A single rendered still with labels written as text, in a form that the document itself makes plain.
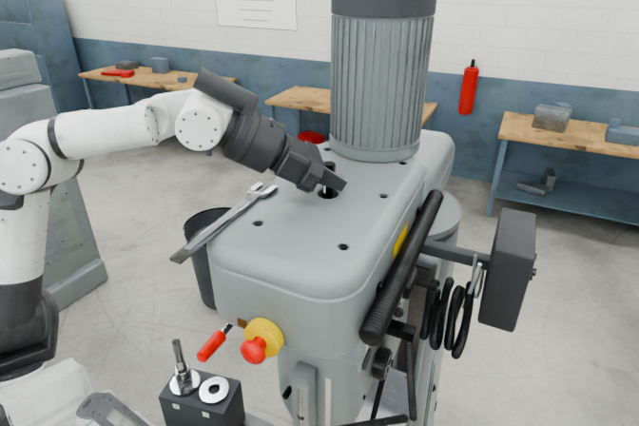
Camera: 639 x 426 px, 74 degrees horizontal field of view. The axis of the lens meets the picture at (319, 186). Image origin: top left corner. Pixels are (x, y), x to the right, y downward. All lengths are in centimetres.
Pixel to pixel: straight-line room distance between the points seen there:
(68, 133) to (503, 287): 86
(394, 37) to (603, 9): 411
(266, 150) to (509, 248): 56
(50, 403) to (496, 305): 86
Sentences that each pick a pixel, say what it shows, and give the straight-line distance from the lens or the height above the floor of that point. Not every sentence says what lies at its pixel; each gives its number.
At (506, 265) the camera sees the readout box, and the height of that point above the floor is 169.
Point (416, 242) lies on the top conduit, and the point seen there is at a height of 180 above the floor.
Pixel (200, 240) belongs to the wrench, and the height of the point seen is 190.
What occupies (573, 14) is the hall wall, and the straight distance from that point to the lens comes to 483.
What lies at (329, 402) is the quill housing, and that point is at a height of 146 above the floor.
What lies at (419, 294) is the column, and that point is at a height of 141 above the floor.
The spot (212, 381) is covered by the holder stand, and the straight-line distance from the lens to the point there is 148.
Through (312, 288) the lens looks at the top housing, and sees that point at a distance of 57.
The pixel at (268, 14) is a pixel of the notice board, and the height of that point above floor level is 170.
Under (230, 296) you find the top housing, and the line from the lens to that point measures 67.
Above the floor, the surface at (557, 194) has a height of 23.
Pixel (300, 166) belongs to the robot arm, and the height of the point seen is 197.
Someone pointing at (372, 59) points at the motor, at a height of 210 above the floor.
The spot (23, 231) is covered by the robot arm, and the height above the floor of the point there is 190.
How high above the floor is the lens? 225
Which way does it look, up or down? 28 degrees down
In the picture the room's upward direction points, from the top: straight up
